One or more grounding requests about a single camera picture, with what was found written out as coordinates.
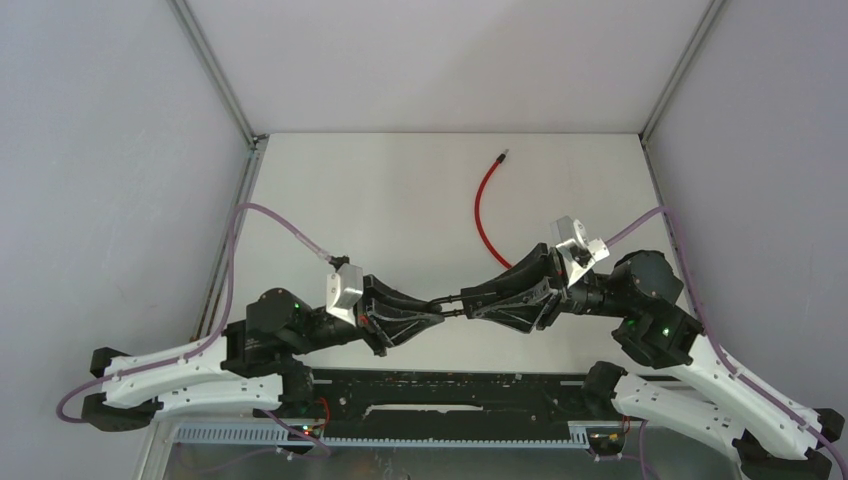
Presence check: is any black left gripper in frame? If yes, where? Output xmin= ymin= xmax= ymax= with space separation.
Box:
xmin=291 ymin=274 xmax=446 ymax=357

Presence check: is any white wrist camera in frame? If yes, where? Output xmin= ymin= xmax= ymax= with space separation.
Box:
xmin=325 ymin=263 xmax=364 ymax=327
xmin=551 ymin=216 xmax=610 ymax=287

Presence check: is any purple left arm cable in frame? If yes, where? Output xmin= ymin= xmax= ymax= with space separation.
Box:
xmin=55 ymin=202 xmax=349 ymax=425

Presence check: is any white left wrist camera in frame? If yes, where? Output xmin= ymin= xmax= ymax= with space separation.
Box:
xmin=325 ymin=263 xmax=364 ymax=327

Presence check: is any aluminium frame rail right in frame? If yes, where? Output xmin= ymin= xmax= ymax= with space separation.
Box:
xmin=639 ymin=0 xmax=763 ymax=480

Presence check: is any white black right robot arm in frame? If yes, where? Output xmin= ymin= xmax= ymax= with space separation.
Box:
xmin=461 ymin=240 xmax=847 ymax=479

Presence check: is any black padlock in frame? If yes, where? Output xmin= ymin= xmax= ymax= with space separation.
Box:
xmin=424 ymin=287 xmax=497 ymax=318

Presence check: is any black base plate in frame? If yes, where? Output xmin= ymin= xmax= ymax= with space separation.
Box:
xmin=273 ymin=369 xmax=637 ymax=444

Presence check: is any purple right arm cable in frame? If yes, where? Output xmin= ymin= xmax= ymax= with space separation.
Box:
xmin=602 ymin=205 xmax=848 ymax=475

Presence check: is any aluminium frame rail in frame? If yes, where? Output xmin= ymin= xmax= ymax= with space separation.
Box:
xmin=639 ymin=0 xmax=763 ymax=480
xmin=135 ymin=0 xmax=270 ymax=480

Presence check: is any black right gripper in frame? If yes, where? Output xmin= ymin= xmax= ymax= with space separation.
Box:
xmin=470 ymin=242 xmax=633 ymax=332

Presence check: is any red cable lock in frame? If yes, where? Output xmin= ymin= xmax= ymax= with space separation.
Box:
xmin=473 ymin=149 xmax=512 ymax=269

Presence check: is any aluminium frame rail left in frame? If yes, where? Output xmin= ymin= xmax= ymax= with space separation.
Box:
xmin=135 ymin=0 xmax=270 ymax=480

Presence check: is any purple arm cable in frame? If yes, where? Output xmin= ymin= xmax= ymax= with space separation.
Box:
xmin=602 ymin=205 xmax=848 ymax=475
xmin=55 ymin=202 xmax=349 ymax=425

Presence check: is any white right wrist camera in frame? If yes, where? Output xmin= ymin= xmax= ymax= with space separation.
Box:
xmin=551 ymin=216 xmax=610 ymax=287

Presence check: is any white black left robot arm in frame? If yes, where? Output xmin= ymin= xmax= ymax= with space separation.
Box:
xmin=80 ymin=275 xmax=445 ymax=432

